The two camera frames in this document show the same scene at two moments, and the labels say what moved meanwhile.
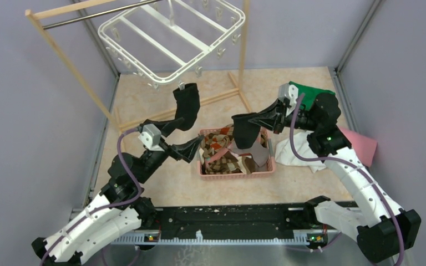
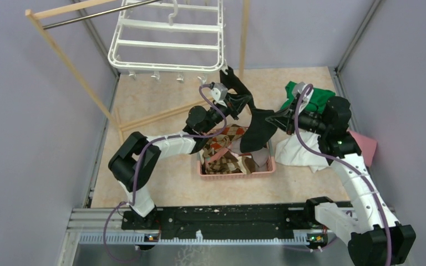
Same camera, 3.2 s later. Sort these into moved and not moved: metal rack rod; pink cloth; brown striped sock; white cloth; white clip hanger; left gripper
Moved: left gripper; white clip hanger
Not moved: brown striped sock; pink cloth; white cloth; metal rack rod
